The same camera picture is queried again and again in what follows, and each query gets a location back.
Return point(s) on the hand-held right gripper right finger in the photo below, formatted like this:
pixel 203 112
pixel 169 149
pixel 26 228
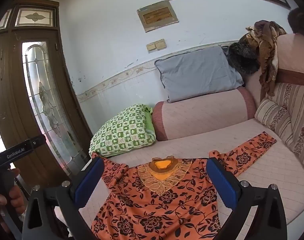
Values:
pixel 223 180

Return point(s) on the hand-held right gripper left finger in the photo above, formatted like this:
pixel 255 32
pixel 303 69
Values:
pixel 88 180

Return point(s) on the orange floral blouse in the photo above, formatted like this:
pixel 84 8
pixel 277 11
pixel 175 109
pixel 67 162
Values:
pixel 181 205

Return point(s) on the person's left hand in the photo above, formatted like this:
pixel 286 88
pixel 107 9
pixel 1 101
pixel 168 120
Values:
pixel 16 197

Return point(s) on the pink quilted sofa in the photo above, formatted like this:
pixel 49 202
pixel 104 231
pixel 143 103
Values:
pixel 266 187

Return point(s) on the wooden door with glass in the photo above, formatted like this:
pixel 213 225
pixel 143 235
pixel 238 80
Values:
pixel 19 105

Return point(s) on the green checkered pillow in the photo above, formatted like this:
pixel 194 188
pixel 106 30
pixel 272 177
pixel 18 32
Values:
pixel 122 132

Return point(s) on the small striped floral cushion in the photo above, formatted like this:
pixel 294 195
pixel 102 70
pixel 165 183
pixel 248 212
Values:
pixel 271 115

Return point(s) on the large striped floral cushion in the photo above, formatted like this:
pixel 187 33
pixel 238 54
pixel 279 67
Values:
pixel 297 120

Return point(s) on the grey pillow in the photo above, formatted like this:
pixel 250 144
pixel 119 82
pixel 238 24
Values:
pixel 196 75

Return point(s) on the dark furry cloth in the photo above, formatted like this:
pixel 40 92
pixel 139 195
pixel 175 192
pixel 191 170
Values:
pixel 241 55

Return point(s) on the stained glass transom window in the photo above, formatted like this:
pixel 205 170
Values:
pixel 35 17

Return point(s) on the brown patterned scarf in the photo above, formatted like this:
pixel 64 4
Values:
pixel 266 45

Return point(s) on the dark brown plush item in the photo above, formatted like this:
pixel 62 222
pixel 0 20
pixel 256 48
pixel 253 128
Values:
pixel 299 20

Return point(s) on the beige wall plaque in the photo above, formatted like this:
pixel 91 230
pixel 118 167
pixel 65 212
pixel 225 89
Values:
pixel 157 16

